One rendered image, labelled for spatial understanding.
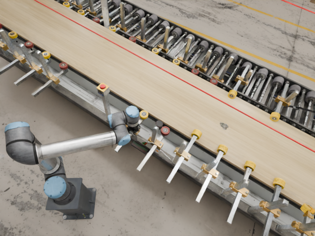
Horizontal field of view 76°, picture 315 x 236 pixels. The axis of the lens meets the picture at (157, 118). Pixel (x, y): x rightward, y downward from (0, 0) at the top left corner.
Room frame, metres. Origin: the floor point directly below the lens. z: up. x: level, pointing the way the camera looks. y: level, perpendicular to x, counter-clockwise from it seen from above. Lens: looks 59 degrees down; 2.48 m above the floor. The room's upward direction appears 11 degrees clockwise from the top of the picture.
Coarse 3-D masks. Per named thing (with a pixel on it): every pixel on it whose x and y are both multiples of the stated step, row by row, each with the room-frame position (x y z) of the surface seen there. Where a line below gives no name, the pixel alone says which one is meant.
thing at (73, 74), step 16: (32, 48) 1.62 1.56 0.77; (48, 64) 1.55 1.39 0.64; (80, 80) 1.35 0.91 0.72; (112, 96) 1.17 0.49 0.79; (176, 144) 0.86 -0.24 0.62; (208, 160) 0.73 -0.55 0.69; (224, 160) 0.69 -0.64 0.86; (240, 176) 0.61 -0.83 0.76; (256, 192) 0.53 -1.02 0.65; (272, 192) 0.51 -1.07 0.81; (288, 208) 0.43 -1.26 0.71
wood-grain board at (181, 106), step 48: (0, 0) 2.18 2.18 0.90; (48, 0) 2.36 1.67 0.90; (48, 48) 1.54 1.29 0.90; (96, 48) 1.69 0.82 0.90; (144, 48) 1.84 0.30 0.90; (144, 96) 1.17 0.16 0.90; (192, 96) 1.28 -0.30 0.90; (240, 144) 0.85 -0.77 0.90; (288, 144) 0.95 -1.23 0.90; (288, 192) 0.51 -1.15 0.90
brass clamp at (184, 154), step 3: (177, 147) 0.67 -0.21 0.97; (174, 150) 0.65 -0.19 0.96; (177, 150) 0.65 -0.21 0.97; (183, 150) 0.66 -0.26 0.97; (174, 153) 0.63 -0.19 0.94; (177, 153) 0.63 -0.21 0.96; (183, 153) 0.63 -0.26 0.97; (186, 153) 0.64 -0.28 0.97; (180, 156) 0.61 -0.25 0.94; (183, 156) 0.61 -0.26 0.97; (186, 156) 0.61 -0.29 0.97; (186, 159) 0.59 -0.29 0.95
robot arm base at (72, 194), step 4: (72, 184) 0.29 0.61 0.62; (72, 188) 0.26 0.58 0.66; (72, 192) 0.23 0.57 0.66; (68, 196) 0.19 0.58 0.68; (72, 196) 0.20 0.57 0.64; (56, 200) 0.14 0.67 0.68; (60, 200) 0.15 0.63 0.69; (64, 200) 0.15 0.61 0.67; (68, 200) 0.16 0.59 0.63; (60, 204) 0.13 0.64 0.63; (64, 204) 0.13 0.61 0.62
